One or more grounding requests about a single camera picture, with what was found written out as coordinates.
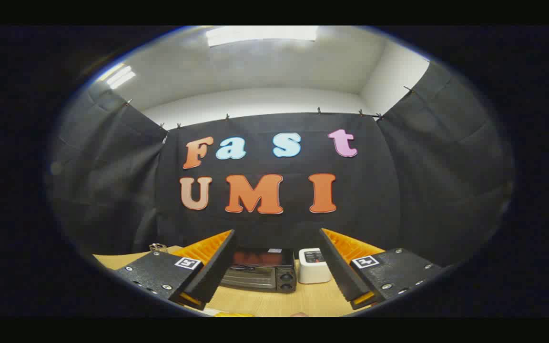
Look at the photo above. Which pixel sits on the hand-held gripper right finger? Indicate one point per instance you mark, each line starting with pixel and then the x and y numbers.
pixel 339 271

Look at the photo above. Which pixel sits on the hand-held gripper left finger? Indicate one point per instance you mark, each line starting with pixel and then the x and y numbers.
pixel 212 271

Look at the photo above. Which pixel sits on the small ceiling light panel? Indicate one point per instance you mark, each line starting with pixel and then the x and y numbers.
pixel 121 76

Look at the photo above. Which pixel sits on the long ceiling light panel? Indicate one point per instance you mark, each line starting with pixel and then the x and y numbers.
pixel 260 34

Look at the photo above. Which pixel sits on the white bread toaster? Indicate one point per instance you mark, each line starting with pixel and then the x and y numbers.
pixel 313 274

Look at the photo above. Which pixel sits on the black toaster oven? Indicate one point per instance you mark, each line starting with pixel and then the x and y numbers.
pixel 260 277

